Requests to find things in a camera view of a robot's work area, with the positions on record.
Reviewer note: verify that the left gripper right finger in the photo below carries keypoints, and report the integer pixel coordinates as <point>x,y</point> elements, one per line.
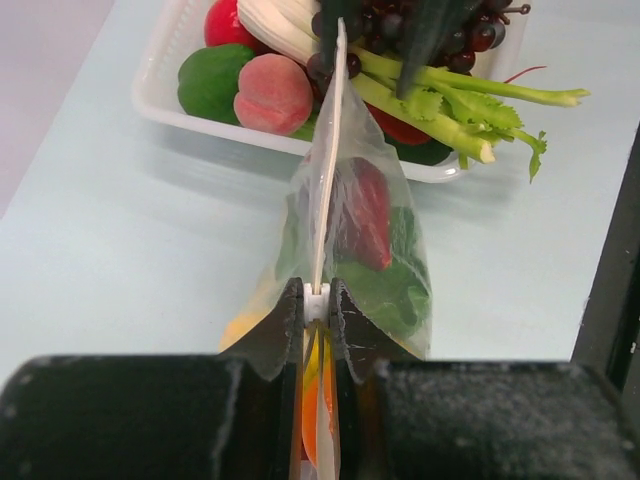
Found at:
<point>400,417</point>

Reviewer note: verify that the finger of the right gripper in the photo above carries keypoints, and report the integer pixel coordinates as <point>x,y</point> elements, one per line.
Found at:
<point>327,40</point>
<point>429,28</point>

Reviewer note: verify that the dark red toy apple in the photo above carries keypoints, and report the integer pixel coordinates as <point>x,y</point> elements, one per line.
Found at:
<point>363,232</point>

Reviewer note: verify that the white toy radish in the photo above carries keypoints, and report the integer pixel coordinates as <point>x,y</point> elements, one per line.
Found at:
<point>283,26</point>

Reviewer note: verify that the red toy pepper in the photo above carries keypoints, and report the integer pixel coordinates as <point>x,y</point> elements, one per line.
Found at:
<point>222,26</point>

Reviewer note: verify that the clear zip top bag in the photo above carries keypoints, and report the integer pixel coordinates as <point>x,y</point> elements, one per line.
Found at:
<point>344,130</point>

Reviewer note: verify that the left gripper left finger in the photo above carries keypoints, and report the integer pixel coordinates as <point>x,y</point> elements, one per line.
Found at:
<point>232,415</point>

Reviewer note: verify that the pink toy peach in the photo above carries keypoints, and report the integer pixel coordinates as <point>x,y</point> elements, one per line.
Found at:
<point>274,95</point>

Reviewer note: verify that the purple toy grapes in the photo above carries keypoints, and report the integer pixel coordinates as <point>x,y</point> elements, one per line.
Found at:
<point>381,25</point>

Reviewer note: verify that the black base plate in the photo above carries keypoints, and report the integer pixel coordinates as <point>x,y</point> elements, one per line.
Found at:
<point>607,338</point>

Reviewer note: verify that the green toy lettuce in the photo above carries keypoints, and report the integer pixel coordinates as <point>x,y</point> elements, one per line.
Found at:
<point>397,299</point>

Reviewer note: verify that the green orange toy mango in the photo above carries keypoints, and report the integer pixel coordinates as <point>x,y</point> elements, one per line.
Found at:
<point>320,425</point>

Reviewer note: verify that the green toy herb sprig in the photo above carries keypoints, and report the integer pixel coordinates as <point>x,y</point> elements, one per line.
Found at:
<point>464,113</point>

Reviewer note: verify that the green toy pepper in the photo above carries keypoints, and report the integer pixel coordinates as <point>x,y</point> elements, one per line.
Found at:
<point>208,81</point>

